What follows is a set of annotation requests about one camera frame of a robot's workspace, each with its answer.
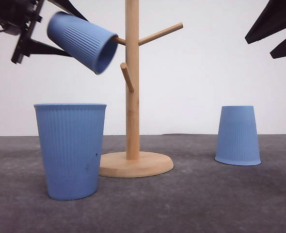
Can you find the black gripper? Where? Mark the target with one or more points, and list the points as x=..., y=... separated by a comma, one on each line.
x=19, y=17

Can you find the blue ribbed cup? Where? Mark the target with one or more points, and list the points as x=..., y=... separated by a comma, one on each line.
x=237, y=140
x=71, y=137
x=90, y=44

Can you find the wooden cup tree stand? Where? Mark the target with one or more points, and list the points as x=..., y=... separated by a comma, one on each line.
x=129, y=163

